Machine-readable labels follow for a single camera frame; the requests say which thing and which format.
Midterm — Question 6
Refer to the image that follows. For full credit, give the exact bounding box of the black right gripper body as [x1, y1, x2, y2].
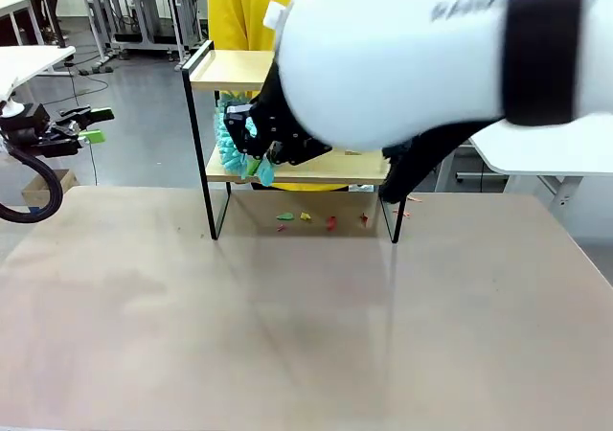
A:
[252, 61, 332, 167]

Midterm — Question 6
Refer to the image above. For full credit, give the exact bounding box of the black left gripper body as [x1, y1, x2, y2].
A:
[0, 102, 82, 160]

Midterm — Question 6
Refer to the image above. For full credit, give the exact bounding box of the teal microfiber duster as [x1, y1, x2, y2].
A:
[214, 90, 278, 188]

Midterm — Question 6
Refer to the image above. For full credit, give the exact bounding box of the cardboard box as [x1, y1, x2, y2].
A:
[21, 168, 80, 208]

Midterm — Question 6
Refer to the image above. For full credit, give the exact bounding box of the person in yellow hoodie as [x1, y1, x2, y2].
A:
[207, 0, 351, 193]

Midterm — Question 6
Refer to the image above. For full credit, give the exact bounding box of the black stand pole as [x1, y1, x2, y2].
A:
[37, 0, 68, 49]

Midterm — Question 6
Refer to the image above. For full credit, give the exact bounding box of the white desk with red panel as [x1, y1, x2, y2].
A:
[0, 0, 49, 49]

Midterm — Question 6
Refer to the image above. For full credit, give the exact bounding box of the white rounded table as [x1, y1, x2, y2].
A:
[433, 109, 613, 207]

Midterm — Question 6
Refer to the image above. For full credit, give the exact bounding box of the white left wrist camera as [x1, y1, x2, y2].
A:
[0, 96, 24, 119]

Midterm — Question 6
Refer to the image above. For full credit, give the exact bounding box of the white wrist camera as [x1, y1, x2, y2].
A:
[262, 0, 294, 33]
[0, 96, 24, 119]

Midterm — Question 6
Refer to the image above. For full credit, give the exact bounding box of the wooden shelf with black frame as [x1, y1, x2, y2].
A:
[181, 40, 408, 244]

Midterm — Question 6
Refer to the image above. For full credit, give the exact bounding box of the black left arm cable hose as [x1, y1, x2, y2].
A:
[0, 141, 65, 225]

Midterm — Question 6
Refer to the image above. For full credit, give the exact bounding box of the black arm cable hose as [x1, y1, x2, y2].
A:
[380, 117, 504, 202]
[0, 141, 65, 225]

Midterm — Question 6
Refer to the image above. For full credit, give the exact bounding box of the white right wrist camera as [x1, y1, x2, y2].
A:
[262, 0, 294, 33]

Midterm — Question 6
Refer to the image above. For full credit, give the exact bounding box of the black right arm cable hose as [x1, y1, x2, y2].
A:
[380, 117, 504, 202]

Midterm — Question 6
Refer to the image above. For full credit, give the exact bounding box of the black velcro arm strap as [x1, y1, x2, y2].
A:
[505, 0, 586, 126]

